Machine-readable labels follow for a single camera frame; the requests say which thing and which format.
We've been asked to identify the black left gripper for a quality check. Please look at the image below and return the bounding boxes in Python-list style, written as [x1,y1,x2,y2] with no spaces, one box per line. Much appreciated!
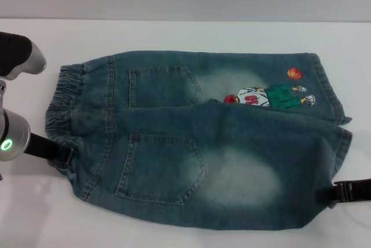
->
[24,132,75,168]

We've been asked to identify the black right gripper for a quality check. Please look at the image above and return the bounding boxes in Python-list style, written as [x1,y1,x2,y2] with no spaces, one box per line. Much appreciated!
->
[315,178,371,209]

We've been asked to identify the blue denim shorts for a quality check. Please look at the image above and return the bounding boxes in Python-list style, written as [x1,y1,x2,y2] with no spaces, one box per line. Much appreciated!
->
[43,51,354,230]

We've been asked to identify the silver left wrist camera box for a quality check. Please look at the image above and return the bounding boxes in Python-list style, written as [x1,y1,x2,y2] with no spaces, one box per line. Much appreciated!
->
[0,31,47,81]

